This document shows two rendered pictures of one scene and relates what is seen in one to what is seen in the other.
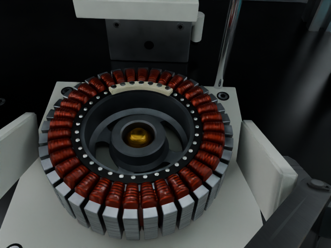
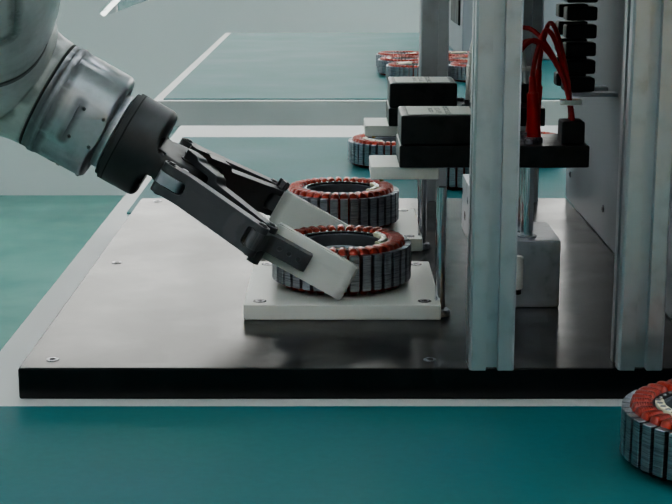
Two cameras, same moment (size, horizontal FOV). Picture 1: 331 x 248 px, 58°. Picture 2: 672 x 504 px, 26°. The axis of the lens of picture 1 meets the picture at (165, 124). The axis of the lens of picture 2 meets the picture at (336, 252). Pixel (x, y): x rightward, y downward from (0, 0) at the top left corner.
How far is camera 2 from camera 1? 1.14 m
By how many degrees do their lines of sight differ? 81
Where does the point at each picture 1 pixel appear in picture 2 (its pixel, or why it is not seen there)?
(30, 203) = not seen: hidden behind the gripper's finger
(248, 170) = (313, 270)
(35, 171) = not seen: hidden behind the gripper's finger
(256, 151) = (313, 247)
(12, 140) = (319, 217)
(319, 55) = (543, 356)
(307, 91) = (461, 345)
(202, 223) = (286, 293)
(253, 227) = (282, 303)
